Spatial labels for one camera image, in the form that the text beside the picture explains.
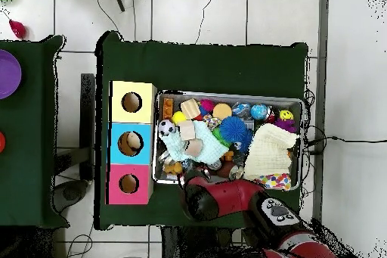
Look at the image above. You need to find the blue globe ball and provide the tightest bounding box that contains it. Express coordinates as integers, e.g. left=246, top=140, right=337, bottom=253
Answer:
left=249, top=103, right=269, bottom=121

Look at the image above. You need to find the cream waffle cloth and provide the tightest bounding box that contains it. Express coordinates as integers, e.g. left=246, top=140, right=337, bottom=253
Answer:
left=243, top=123, right=300, bottom=182

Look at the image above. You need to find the yellow tennis ball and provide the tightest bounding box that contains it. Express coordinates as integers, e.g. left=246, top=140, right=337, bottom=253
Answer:
left=171, top=110, right=187, bottom=126

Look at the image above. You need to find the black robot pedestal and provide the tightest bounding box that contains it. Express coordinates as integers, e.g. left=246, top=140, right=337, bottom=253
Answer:
left=161, top=225, right=264, bottom=258

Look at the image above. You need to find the small red floor toy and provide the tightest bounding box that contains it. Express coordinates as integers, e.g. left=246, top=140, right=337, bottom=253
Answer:
left=8, top=18, right=27, bottom=40

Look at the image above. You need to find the large blue spiky ball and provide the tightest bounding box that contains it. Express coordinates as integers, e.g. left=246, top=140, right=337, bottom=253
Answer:
left=218, top=115, right=249, bottom=144

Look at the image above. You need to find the purple bowl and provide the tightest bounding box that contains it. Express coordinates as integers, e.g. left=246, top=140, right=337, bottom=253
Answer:
left=0, top=48, right=23, bottom=101

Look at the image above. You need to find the small soccer ball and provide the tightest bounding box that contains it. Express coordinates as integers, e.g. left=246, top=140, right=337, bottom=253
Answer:
left=157, top=119, right=177, bottom=137

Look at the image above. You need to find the mint green waffle cloth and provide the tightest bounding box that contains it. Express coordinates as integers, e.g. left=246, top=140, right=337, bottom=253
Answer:
left=159, top=120, right=229, bottom=165

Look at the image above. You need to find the black power cable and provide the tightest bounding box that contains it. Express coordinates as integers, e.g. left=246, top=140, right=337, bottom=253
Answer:
left=305, top=135, right=387, bottom=148

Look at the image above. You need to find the purple spiky toy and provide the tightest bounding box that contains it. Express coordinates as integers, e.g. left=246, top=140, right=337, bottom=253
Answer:
left=274, top=117, right=299, bottom=134

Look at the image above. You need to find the plain wooden cube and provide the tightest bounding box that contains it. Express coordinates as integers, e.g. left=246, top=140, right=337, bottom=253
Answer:
left=178, top=120, right=197, bottom=141

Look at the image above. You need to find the yellow smiley ball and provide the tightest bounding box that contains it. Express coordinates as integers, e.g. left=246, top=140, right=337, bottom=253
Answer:
left=278, top=109, right=295, bottom=122

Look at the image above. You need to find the dark green table cloth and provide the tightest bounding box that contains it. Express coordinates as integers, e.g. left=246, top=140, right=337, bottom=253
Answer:
left=0, top=34, right=70, bottom=229
left=93, top=30, right=309, bottom=231

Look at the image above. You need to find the shallow clear mesh bin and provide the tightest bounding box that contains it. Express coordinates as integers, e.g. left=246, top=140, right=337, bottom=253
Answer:
left=152, top=89, right=305, bottom=191

